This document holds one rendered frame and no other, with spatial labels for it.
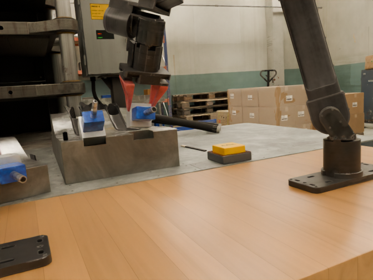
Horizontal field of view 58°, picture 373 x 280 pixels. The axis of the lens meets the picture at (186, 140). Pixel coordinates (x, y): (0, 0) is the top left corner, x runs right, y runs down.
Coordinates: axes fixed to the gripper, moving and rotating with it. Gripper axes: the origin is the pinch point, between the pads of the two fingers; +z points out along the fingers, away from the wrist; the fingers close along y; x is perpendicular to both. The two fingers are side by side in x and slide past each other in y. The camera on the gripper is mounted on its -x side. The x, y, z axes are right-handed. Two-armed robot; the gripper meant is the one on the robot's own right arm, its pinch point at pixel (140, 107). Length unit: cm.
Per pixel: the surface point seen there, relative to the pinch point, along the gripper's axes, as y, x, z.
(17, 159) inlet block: 24.8, 9.9, 7.5
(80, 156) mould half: 13.1, 5.9, 9.3
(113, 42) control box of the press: -11, -90, 3
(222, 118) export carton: -282, -419, 176
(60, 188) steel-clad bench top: 17.2, 10.1, 14.2
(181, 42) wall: -277, -659, 92
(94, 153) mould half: 10.3, 5.6, 8.7
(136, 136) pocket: -0.2, 0.2, 7.4
